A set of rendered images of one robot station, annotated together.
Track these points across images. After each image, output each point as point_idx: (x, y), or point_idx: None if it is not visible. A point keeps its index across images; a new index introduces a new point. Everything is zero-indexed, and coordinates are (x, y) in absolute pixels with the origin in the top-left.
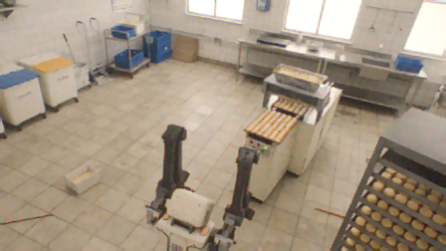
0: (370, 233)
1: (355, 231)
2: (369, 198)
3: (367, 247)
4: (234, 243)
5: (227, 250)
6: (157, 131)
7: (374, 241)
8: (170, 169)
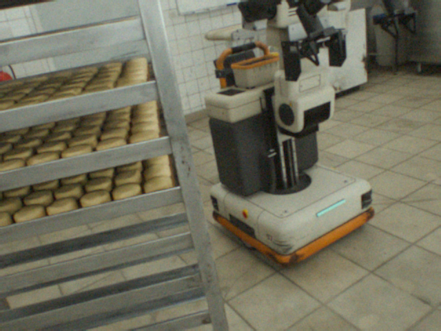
0: (94, 23)
1: (134, 59)
2: None
3: (98, 67)
4: (238, 7)
5: (247, 26)
6: None
7: (89, 69)
8: None
